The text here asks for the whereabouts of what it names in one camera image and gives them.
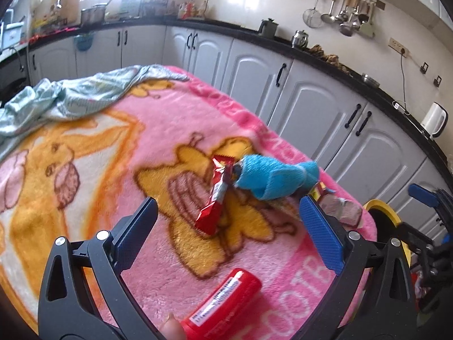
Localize blue hanging basket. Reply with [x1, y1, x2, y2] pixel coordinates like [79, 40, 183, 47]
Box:
[74, 33, 94, 51]

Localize black power cable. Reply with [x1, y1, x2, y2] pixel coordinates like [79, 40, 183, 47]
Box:
[392, 55, 411, 116]

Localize blue foam fruit net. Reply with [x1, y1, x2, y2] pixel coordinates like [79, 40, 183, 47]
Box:
[232, 154, 335, 201]

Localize red snack wrapper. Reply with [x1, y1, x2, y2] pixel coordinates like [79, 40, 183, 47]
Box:
[195, 155, 236, 236]

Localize person's left hand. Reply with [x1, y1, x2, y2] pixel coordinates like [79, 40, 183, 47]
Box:
[161, 313, 185, 340]

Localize red plastic bottle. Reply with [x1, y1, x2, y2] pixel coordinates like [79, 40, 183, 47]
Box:
[180, 268, 263, 340]

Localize steel pot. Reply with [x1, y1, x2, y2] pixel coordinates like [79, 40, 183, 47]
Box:
[81, 4, 108, 27]

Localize black countertop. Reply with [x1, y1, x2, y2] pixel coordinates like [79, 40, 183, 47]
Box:
[0, 16, 453, 181]

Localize steel ladle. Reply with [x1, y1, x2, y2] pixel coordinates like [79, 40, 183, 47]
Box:
[321, 0, 337, 23]

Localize white lower cabinets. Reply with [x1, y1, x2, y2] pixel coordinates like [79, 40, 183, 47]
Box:
[26, 25, 453, 241]

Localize steel teapot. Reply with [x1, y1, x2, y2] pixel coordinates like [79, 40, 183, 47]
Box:
[291, 29, 309, 48]

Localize white electric kettle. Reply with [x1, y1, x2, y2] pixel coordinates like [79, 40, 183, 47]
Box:
[420, 101, 448, 139]

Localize wooden cutting board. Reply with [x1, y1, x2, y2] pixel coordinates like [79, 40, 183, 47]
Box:
[51, 0, 80, 24]

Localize brown lumpy pile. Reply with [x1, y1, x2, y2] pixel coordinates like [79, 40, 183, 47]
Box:
[309, 44, 352, 75]

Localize light blue cloth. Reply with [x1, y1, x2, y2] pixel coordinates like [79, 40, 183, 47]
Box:
[0, 64, 190, 156]

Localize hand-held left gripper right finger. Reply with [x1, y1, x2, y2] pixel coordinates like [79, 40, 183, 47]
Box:
[290, 195, 420, 340]

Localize green spatula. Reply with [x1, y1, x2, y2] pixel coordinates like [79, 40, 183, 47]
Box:
[361, 5, 376, 39]

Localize steel skimmer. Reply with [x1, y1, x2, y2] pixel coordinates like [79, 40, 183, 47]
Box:
[340, 0, 356, 37]

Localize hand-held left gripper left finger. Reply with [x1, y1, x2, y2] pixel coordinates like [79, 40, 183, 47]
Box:
[38, 196, 167, 340]

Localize pink printed blanket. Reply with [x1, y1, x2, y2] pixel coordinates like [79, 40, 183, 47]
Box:
[0, 64, 377, 340]

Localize red and silver wrapper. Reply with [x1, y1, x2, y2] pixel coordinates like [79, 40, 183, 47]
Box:
[308, 181, 363, 227]

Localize dark metal kettle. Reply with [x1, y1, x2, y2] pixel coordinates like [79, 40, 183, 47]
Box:
[258, 18, 278, 39]

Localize red condiment bottles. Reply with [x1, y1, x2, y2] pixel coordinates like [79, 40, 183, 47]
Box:
[177, 0, 208, 20]

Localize yellow-rimmed bin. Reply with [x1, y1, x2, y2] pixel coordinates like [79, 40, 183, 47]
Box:
[363, 199, 413, 273]

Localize beige wall socket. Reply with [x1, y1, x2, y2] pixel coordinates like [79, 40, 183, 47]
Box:
[389, 38, 410, 57]

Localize blue plastic box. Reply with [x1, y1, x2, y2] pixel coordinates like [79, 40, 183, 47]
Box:
[0, 21, 25, 48]

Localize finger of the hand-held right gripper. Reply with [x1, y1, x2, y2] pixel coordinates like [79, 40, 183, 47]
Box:
[409, 183, 438, 203]
[399, 221, 434, 253]

